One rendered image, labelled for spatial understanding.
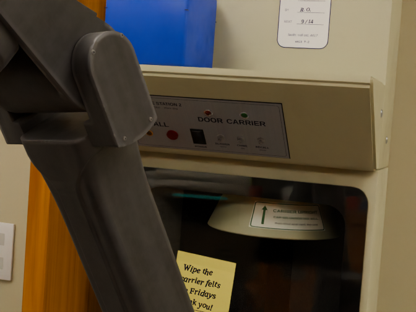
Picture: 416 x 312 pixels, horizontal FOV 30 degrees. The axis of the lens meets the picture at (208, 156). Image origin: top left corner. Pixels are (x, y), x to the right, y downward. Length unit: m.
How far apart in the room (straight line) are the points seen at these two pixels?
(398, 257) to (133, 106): 0.93
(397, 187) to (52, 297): 0.63
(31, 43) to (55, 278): 0.57
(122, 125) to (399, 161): 0.91
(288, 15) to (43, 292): 0.44
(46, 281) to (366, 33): 0.48
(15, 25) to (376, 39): 0.55
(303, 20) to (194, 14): 0.14
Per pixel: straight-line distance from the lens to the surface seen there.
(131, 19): 0.88
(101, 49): 0.46
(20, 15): 0.45
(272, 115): 0.85
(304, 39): 0.93
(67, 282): 1.01
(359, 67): 0.91
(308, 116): 0.84
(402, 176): 1.34
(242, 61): 0.94
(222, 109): 0.86
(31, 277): 0.97
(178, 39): 0.86
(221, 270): 0.95
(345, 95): 0.81
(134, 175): 0.52
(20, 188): 1.58
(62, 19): 0.47
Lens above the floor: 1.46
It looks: 3 degrees down
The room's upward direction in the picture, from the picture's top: 4 degrees clockwise
